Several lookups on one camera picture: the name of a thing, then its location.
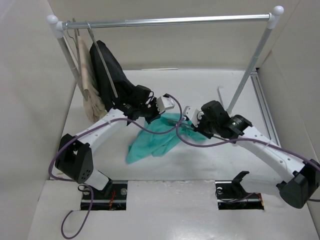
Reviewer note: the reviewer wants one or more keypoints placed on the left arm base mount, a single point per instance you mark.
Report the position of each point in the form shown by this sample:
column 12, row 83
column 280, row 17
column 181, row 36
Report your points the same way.
column 116, row 200

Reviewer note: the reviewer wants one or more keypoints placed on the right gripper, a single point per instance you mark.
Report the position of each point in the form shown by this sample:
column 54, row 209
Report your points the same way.
column 200, row 120

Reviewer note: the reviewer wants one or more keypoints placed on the metal clothes hanger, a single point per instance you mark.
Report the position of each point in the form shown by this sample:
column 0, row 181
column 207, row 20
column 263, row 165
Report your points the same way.
column 189, row 127

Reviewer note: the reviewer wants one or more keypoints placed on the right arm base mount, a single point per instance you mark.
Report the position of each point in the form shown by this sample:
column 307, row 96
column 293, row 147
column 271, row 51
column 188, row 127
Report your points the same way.
column 231, row 195

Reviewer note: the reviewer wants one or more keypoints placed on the beige hanging garment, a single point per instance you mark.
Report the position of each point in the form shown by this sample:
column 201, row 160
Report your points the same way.
column 92, row 102

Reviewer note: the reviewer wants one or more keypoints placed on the black hanging garment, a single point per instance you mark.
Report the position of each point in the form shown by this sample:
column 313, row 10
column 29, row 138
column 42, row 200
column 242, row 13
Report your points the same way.
column 123, row 86

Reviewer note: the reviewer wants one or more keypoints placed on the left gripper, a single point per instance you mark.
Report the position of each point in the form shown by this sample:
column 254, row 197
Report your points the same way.
column 153, row 102

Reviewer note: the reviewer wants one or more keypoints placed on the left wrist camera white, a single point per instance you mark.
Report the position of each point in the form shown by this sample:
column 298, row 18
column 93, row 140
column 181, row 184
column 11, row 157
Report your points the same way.
column 164, row 104

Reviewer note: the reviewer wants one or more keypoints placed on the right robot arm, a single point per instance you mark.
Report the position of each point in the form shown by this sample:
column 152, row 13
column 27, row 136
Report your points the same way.
column 300, row 176

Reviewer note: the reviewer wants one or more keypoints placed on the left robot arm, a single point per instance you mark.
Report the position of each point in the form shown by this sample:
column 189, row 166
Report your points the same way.
column 75, row 154

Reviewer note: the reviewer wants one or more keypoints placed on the teal t shirt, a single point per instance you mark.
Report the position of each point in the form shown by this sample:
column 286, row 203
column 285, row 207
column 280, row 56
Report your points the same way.
column 157, row 145

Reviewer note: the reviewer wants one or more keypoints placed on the white and chrome clothes rack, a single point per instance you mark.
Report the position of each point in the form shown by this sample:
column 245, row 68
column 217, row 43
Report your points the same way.
column 59, row 27

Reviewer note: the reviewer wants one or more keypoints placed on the metal hanger with beige garment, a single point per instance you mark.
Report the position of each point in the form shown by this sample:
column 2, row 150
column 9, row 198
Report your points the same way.
column 76, row 43

